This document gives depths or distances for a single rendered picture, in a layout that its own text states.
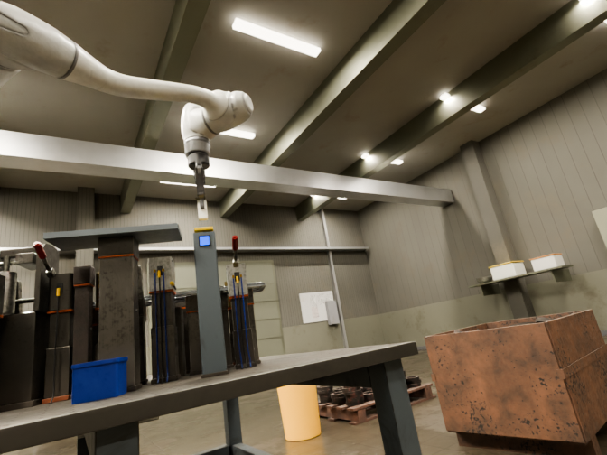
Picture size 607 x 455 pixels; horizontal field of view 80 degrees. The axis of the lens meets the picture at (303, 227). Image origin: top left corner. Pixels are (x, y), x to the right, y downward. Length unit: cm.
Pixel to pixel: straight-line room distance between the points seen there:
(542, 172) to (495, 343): 670
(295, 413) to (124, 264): 233
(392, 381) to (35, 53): 127
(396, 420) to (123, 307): 87
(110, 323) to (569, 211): 810
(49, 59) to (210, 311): 76
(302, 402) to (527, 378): 170
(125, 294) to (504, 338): 189
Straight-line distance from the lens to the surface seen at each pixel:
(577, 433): 233
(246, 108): 129
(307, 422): 329
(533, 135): 901
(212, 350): 116
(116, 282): 121
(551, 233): 862
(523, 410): 238
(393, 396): 124
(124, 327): 119
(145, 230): 120
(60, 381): 137
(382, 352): 116
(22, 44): 108
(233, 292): 133
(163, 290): 135
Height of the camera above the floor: 76
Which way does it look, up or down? 17 degrees up
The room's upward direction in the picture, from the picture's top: 9 degrees counter-clockwise
